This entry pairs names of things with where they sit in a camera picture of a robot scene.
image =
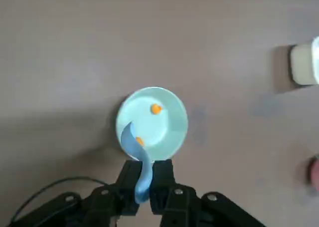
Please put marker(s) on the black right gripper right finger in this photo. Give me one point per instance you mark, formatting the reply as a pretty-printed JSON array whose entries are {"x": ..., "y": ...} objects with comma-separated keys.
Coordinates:
[{"x": 179, "y": 207}]

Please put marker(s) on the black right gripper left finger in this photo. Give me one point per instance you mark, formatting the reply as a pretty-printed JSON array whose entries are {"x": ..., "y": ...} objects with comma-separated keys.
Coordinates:
[{"x": 99, "y": 207}]

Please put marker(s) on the blue spoon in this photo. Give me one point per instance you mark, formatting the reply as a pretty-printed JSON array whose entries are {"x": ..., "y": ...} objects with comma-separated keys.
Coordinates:
[{"x": 143, "y": 182}]

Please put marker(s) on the orange popcorn piece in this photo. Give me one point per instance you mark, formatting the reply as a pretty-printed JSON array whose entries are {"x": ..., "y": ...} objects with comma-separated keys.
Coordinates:
[
  {"x": 140, "y": 141},
  {"x": 156, "y": 109}
]

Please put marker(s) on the green bowl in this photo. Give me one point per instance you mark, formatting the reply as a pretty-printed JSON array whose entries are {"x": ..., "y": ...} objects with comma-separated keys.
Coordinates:
[{"x": 169, "y": 117}]

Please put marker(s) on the pink bowl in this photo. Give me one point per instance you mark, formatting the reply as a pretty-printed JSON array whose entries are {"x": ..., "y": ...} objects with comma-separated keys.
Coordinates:
[{"x": 315, "y": 173}]

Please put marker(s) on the white lidded box bear print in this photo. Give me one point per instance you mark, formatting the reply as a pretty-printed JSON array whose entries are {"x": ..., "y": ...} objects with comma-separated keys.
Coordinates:
[{"x": 301, "y": 65}]

